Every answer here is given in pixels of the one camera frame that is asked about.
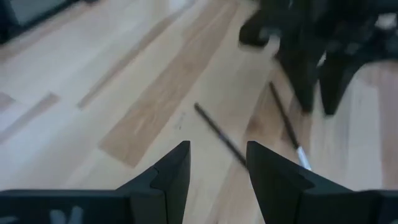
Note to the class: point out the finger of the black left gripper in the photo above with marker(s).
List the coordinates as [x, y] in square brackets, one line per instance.
[303, 81]
[335, 87]

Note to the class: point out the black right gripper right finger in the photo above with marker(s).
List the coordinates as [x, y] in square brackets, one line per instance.
[286, 193]

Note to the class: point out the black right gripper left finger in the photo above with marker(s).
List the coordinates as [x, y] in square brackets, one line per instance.
[155, 196]

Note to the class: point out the silver ferrule makeup brush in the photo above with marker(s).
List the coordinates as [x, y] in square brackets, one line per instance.
[286, 118]

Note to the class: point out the thin black makeup pencil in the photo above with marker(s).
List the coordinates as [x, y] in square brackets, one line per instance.
[220, 135]

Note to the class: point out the black table frame rail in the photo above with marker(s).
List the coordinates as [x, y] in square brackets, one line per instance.
[31, 12]

